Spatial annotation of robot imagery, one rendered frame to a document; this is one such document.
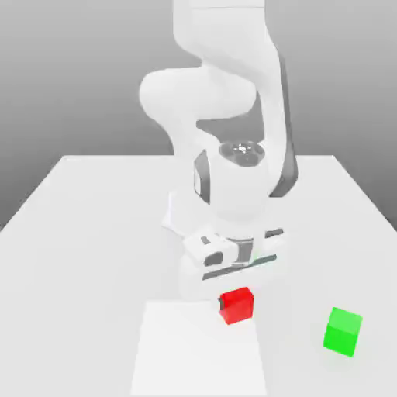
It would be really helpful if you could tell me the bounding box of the small red cube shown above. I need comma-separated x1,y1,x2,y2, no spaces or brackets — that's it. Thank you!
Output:
217,286,256,326

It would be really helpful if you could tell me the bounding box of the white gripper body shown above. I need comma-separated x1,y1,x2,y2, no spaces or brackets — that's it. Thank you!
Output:
199,251,290,297

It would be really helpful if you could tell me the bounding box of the small green cube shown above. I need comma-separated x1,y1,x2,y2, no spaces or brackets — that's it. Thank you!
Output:
322,306,364,358

